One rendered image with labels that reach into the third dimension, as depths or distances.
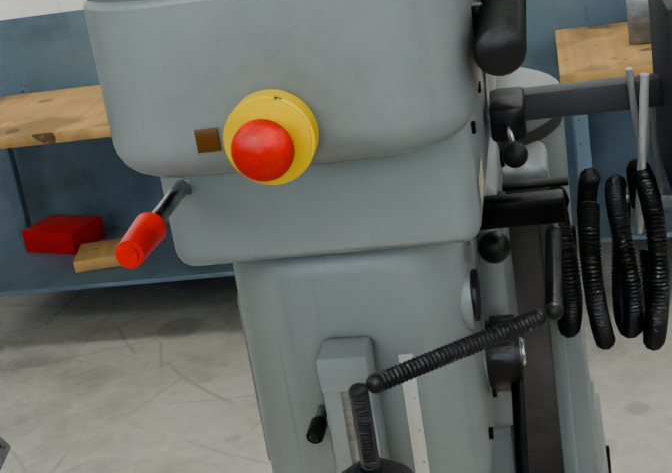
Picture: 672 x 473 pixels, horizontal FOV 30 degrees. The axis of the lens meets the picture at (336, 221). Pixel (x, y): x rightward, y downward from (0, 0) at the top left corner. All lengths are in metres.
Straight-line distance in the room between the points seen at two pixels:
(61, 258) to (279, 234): 4.56
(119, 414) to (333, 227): 3.61
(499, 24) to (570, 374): 0.80
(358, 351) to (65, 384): 3.90
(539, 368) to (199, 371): 3.24
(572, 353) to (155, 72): 0.85
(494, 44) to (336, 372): 0.30
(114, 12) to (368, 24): 0.17
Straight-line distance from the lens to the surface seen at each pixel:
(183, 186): 0.94
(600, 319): 1.31
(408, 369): 0.87
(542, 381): 1.54
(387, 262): 0.99
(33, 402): 4.78
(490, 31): 0.82
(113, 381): 4.78
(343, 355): 0.98
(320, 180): 0.93
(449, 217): 0.93
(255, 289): 1.02
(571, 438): 1.59
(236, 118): 0.81
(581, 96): 1.33
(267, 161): 0.78
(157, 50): 0.83
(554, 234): 1.07
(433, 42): 0.81
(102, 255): 5.25
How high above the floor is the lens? 1.97
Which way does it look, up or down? 19 degrees down
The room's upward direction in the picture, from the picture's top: 9 degrees counter-clockwise
